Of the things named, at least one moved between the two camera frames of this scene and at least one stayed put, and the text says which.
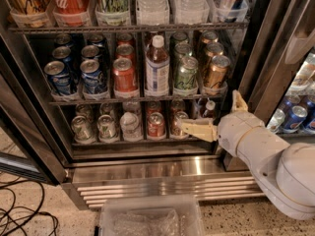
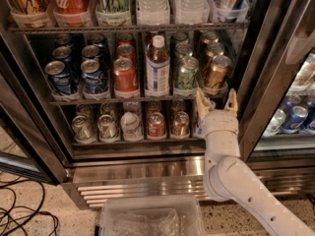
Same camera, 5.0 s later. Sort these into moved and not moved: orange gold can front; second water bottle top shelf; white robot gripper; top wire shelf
Moved: white robot gripper
Not moved: orange gold can front; second water bottle top shelf; top wire shelf
